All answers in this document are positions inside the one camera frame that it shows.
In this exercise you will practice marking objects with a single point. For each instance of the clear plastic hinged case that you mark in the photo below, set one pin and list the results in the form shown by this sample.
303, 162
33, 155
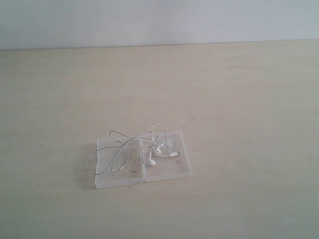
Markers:
138, 169

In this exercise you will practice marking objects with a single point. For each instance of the white wired earphones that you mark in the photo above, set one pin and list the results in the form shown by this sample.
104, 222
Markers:
156, 141

